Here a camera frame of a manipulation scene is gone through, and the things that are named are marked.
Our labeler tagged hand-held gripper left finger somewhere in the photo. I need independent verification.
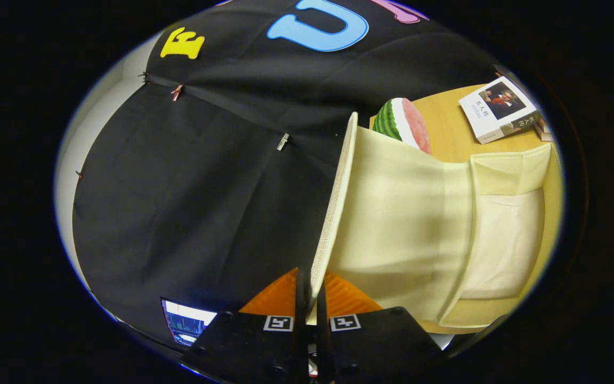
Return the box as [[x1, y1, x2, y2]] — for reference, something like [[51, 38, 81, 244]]
[[182, 268, 309, 384]]

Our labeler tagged brown hardcover book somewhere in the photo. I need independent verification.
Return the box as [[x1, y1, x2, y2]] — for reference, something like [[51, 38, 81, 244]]
[[532, 118, 554, 142]]

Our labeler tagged white portrait cover book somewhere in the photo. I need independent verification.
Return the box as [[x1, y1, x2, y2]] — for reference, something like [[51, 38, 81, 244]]
[[458, 76, 542, 145]]

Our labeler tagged watermelon slice toy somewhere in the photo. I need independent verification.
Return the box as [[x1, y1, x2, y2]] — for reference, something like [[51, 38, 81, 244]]
[[372, 97, 431, 155]]

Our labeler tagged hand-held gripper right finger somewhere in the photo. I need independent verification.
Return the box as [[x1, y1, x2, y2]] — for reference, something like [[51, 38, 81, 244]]
[[315, 270, 446, 384]]

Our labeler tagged beige fabric storage box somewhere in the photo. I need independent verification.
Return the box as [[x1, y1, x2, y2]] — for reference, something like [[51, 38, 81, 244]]
[[307, 111, 555, 335]]

